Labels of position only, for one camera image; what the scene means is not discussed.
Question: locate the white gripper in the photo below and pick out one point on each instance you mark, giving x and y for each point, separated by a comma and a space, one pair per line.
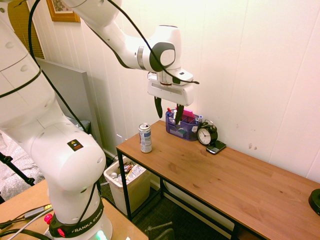
172, 93

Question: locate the silver drink can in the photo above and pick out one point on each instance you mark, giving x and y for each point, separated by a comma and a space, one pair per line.
145, 138

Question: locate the white Franka Panda arm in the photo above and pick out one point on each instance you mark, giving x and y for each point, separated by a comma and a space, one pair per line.
62, 150

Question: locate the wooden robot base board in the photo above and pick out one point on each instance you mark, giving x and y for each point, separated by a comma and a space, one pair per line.
37, 210

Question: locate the white trash bin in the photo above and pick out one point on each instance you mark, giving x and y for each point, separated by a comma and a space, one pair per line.
130, 183

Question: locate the pink notepad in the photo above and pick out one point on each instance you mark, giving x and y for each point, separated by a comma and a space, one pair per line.
188, 115

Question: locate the blue desk organizer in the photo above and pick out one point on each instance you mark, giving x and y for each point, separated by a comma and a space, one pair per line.
182, 127

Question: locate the black alarm clock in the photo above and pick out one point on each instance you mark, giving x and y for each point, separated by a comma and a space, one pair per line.
207, 133

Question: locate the black smartphone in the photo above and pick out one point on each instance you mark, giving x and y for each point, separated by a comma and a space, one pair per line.
216, 146

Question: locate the grey bed headboard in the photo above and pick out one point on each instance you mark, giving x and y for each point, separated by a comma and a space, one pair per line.
71, 87

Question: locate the black clamp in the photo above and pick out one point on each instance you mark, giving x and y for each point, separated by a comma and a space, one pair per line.
160, 231

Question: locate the wood framed picture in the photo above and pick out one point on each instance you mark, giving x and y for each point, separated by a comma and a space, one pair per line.
62, 11

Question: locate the black tripod stand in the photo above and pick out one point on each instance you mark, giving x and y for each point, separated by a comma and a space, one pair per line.
17, 168

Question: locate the white patterned bedding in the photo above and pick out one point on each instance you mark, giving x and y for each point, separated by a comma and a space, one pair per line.
17, 170

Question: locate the wooden window blind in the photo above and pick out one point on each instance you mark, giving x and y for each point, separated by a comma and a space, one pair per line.
25, 27

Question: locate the black lamp base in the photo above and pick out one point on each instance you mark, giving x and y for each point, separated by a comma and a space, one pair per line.
315, 201

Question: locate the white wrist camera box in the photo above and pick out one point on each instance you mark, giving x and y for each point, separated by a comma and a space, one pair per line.
182, 75

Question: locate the wooden table with black frame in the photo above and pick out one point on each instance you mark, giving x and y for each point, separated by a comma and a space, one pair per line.
225, 180

